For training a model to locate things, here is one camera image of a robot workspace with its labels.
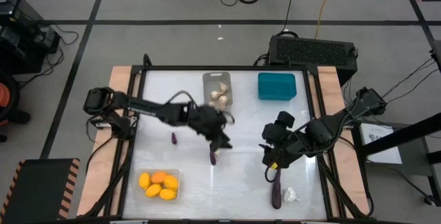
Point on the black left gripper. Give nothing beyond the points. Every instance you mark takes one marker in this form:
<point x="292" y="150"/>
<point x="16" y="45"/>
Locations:
<point x="206" y="120"/>

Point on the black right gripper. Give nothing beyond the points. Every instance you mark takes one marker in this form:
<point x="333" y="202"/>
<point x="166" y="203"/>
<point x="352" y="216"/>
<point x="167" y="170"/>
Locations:
<point x="279" y="155"/>

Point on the small purple eggplant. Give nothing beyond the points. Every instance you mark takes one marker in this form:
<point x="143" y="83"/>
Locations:
<point x="213" y="159"/>
<point x="174" y="138"/>

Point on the large purple eggplant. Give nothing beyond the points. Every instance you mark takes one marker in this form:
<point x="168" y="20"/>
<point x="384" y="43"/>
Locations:
<point x="276" y="193"/>

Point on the white garlic bulb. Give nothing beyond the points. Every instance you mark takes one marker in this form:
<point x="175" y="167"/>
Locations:
<point x="289" y="194"/>
<point x="216" y="94"/>

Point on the yellow lemon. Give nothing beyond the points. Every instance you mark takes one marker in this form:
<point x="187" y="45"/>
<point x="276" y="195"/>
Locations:
<point x="153" y="190"/>
<point x="171" y="182"/>
<point x="167" y="194"/>
<point x="144" y="181"/>

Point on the orange mandarin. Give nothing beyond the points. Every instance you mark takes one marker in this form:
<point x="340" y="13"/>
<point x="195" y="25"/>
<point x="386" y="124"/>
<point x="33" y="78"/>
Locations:
<point x="158" y="177"/>

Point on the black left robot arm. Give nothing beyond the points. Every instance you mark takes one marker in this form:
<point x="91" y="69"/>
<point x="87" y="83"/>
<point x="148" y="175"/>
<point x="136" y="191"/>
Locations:
<point x="144" y="108"/>

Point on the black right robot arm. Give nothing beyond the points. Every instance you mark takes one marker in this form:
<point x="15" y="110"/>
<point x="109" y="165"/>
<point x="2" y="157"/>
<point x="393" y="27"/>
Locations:
<point x="324" y="131"/>

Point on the light grey plastic basket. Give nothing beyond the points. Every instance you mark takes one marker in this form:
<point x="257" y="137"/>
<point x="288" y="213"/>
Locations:
<point x="215" y="79"/>

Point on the clear plastic container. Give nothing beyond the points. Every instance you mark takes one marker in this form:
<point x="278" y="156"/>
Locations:
<point x="176" y="196"/>

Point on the teal plastic basket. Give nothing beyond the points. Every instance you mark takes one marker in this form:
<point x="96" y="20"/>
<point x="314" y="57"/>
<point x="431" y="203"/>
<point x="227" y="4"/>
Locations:
<point x="277" y="86"/>

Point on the wooden table side board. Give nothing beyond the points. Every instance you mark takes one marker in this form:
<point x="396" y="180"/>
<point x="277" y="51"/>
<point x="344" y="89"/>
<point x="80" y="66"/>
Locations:
<point x="119" y="79"/>
<point x="330" y="82"/>

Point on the white paper sheet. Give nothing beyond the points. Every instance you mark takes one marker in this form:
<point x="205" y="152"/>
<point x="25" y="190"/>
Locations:
<point x="379" y="144"/>

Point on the black computer case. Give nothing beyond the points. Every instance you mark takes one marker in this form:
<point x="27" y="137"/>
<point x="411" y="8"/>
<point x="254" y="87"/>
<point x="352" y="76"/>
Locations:
<point x="310" y="51"/>

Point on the orange and black machine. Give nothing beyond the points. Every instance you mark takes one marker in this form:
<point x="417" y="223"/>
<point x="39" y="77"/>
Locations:
<point x="3" y="94"/>

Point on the black equipment rack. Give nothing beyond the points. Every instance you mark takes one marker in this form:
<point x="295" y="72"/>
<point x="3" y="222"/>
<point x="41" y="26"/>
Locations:
<point x="20" y="34"/>

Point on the black camera stand frame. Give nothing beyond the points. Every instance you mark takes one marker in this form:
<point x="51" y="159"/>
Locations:
<point x="406" y="132"/>

